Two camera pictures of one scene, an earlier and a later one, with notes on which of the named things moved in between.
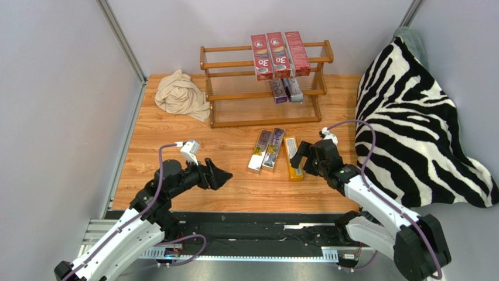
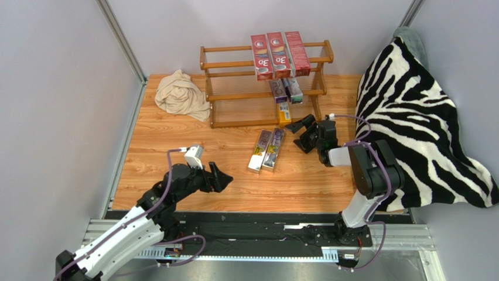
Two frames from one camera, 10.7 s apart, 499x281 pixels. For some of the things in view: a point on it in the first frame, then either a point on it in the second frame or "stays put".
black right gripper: x=311 y=158 to x=308 y=134
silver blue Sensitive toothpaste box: x=279 y=92 stays put
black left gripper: x=213 y=178 stays put
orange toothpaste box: x=296 y=174 to x=284 y=113
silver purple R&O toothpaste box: x=293 y=92 stays put
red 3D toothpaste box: x=280 y=61 stays put
